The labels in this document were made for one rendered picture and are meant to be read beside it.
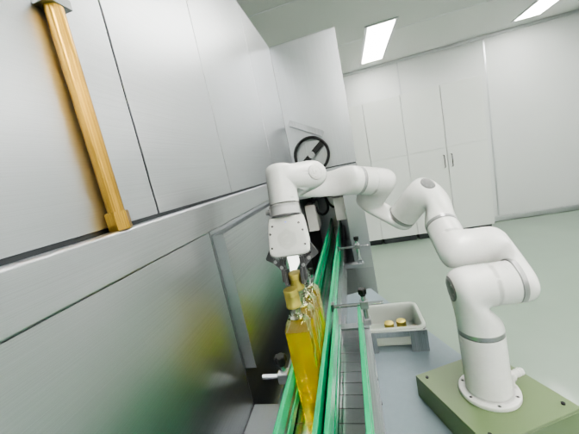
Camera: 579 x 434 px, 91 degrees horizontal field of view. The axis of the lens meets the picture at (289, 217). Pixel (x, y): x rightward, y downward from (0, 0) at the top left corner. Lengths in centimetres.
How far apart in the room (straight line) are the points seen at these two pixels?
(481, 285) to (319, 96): 133
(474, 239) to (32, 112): 84
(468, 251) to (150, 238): 69
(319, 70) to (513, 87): 408
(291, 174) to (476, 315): 52
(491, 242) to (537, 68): 496
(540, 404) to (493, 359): 14
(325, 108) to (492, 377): 142
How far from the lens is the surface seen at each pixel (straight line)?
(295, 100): 178
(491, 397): 88
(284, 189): 70
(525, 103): 558
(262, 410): 83
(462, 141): 475
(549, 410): 92
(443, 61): 529
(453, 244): 81
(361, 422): 76
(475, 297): 75
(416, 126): 460
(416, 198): 89
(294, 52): 185
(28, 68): 46
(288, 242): 69
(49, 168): 42
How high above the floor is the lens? 143
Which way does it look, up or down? 9 degrees down
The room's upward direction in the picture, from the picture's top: 12 degrees counter-clockwise
